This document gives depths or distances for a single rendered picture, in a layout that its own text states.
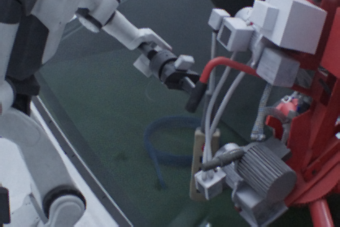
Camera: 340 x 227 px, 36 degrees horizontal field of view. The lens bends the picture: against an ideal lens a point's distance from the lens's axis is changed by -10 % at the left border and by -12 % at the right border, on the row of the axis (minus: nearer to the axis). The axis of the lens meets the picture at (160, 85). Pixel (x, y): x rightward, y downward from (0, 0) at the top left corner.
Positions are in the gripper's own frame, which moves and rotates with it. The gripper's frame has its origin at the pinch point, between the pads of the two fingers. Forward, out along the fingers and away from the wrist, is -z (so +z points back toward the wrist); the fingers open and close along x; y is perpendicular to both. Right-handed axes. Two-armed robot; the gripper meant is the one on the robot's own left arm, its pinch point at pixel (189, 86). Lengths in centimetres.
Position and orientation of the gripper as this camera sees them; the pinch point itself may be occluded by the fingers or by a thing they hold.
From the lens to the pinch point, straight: 170.5
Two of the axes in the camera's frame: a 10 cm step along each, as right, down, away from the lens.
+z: -4.5, -4.2, 7.9
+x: -8.4, -0.9, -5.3
